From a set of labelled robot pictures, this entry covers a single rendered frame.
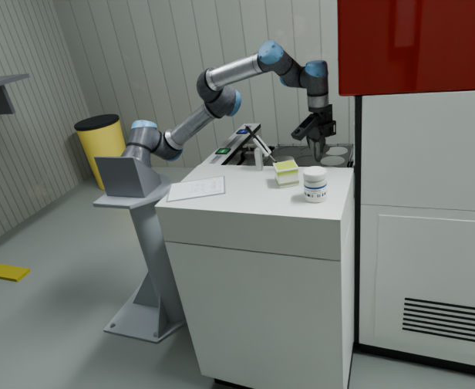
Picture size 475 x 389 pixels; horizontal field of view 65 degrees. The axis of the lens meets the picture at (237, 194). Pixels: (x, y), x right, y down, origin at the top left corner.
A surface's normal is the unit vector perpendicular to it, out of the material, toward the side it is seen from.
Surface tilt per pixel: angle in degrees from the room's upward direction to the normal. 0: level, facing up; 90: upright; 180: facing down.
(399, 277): 90
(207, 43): 90
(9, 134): 90
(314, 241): 90
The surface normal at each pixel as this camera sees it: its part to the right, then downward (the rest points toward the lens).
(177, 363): -0.14, -0.88
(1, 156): 0.93, 0.04
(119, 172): -0.35, 0.47
